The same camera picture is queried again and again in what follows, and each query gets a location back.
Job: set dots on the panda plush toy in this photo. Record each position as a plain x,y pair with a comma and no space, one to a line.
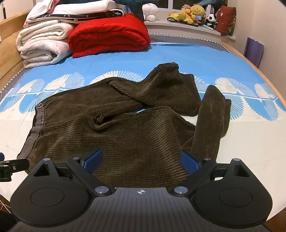
211,19

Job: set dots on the dark teal cushion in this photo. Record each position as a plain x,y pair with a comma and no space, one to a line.
129,7

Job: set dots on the white fluffy folded blanket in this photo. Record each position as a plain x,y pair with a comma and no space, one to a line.
42,42

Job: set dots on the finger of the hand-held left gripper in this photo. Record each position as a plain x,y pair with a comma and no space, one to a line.
16,166

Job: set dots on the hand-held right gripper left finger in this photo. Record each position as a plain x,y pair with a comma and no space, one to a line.
95,158

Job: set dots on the white plush toy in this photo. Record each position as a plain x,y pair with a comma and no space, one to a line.
150,11

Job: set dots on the navy star-patterned blanket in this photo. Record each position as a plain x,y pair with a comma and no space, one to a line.
89,15

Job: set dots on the red folded blanket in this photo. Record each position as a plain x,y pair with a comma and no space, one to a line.
109,35

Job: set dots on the yellow plush toy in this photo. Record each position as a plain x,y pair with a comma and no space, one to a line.
198,10
179,16

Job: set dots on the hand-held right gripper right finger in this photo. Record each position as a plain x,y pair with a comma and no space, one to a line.
190,164

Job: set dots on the dark red cushion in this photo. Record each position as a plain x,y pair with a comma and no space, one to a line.
226,20

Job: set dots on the wooden bed frame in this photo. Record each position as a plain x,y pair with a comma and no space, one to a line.
9,29

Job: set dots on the white folded quilt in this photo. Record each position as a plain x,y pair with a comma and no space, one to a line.
67,6

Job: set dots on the orange plush toy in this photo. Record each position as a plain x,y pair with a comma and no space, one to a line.
185,8

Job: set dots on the purple bag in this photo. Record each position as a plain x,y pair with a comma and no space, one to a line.
253,51

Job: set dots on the blue and white patterned bedsheet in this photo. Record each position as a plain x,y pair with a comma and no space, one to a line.
201,55

